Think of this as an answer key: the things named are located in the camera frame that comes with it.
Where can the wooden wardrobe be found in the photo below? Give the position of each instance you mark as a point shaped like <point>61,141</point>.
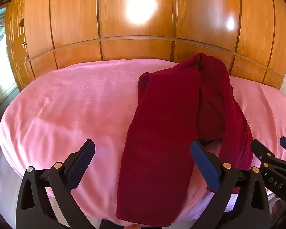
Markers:
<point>73,16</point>

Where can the dark red garment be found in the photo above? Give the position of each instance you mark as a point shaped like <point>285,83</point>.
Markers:
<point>157,124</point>

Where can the pink blanket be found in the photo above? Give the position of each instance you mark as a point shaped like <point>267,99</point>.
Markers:
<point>62,112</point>

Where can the window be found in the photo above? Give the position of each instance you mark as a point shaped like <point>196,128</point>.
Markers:
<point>0,59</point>

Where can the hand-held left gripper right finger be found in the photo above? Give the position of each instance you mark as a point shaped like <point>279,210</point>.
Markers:
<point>205,165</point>

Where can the patterned wooden cabinet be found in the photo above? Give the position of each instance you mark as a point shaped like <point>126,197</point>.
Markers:
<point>17,52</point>

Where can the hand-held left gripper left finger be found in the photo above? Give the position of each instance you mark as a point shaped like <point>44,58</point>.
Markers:
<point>82,162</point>

